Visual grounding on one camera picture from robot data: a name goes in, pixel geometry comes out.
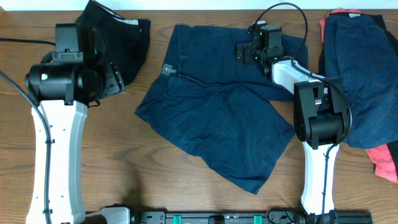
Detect black garment with logo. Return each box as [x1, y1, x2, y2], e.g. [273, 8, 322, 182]
[374, 15, 397, 175]

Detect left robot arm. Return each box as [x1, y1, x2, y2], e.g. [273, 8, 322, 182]
[25, 23, 132, 223]

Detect folded black shorts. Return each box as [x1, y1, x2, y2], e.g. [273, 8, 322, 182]
[76, 1, 150, 85]

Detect navy blue shorts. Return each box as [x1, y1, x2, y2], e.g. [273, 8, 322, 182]
[136, 25, 295, 194]
[317, 14, 398, 149]

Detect red garment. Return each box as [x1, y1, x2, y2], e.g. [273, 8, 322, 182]
[318, 8, 398, 184]

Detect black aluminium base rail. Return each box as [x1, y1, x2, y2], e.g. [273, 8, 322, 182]
[136, 210, 373, 224]

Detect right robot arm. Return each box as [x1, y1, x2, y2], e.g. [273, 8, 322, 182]
[236, 22, 352, 223]

